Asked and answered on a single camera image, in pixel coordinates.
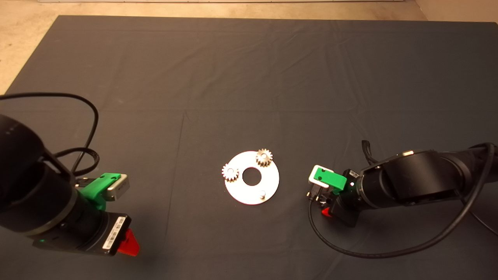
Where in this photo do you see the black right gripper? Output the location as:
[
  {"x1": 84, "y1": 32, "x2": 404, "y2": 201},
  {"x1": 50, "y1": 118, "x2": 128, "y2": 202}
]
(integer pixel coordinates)
[{"x1": 321, "y1": 169, "x2": 365, "y2": 228}]

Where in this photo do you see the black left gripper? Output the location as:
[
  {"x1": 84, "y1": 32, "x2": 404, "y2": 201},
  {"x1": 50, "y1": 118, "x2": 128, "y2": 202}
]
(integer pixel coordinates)
[{"x1": 32, "y1": 198, "x2": 140, "y2": 257}]

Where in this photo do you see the brass-toned metal gear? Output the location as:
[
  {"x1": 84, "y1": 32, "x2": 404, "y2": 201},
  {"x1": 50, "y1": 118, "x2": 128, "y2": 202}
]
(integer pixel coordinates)
[{"x1": 255, "y1": 149, "x2": 273, "y2": 168}]

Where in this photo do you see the steel planetary gear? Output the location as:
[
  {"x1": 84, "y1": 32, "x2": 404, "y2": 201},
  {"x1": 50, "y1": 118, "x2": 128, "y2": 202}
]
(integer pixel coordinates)
[{"x1": 221, "y1": 163, "x2": 239, "y2": 182}]

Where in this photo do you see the round metal carrier plate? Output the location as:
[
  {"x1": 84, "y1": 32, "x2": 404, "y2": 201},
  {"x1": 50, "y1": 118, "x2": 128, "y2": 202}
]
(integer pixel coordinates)
[{"x1": 224, "y1": 150, "x2": 280, "y2": 205}]

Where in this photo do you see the dark grey table cloth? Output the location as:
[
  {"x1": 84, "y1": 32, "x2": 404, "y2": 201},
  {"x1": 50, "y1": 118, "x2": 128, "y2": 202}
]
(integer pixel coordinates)
[{"x1": 0, "y1": 15, "x2": 498, "y2": 280}]

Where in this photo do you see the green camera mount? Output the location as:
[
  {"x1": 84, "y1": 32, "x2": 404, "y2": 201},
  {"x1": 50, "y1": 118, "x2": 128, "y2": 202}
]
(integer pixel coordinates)
[
  {"x1": 80, "y1": 173, "x2": 121, "y2": 211},
  {"x1": 314, "y1": 166, "x2": 348, "y2": 195}
]

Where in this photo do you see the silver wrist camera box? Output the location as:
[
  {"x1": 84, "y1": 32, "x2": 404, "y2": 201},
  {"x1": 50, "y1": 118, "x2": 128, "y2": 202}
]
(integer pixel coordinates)
[
  {"x1": 107, "y1": 174, "x2": 130, "y2": 202},
  {"x1": 308, "y1": 165, "x2": 331, "y2": 189}
]

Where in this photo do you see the thick black braided cable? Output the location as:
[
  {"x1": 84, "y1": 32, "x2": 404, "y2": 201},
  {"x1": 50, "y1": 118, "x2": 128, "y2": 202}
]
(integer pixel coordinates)
[{"x1": 53, "y1": 148, "x2": 100, "y2": 177}]

